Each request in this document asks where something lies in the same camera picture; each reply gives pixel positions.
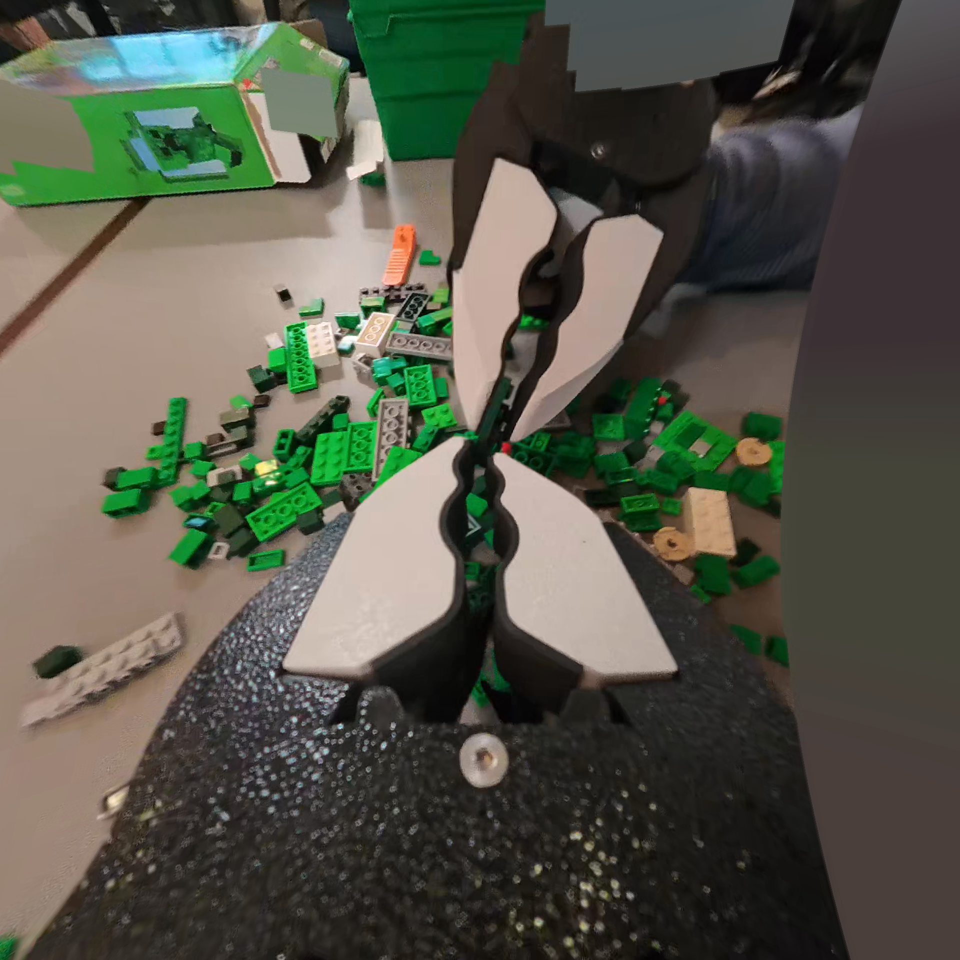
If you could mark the long grey toy plate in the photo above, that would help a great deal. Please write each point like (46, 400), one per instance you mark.
(105, 667)

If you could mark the white paper slip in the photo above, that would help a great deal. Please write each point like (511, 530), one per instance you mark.
(367, 150)

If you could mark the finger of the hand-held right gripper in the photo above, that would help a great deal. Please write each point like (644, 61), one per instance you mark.
(491, 285)
(600, 315)

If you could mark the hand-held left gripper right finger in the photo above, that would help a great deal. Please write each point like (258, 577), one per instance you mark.
(581, 592)

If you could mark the wide green toy plate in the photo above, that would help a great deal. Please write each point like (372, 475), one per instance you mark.
(298, 360)

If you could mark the person's blue knit clothing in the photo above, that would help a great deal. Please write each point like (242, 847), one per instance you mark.
(757, 202)

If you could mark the green plastic crate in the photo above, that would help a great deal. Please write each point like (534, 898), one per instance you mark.
(420, 75)

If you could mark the small grey toy piece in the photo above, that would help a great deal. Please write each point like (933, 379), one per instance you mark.
(112, 801)

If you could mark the pile of green toy bricks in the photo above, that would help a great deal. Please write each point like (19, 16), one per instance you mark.
(337, 450)

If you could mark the orange brick separator tool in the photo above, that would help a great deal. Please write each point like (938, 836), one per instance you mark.
(399, 259)

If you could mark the tan round toy piece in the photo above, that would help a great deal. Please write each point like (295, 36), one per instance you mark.
(750, 454)
(666, 547)

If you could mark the white toy block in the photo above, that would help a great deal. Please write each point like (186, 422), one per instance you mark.
(322, 341)

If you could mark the tan toy block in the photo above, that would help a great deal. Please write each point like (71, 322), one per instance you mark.
(709, 521)

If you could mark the dark green toy plate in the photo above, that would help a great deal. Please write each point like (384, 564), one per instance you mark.
(493, 411)

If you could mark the long green toy plate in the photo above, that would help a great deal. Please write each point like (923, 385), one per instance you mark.
(176, 431)

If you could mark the green cardboard toy box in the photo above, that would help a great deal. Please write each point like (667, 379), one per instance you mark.
(225, 176)

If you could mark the dark green toy block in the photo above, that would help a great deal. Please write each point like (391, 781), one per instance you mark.
(56, 660)

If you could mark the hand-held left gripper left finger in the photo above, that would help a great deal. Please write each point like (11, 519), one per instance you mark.
(375, 577)

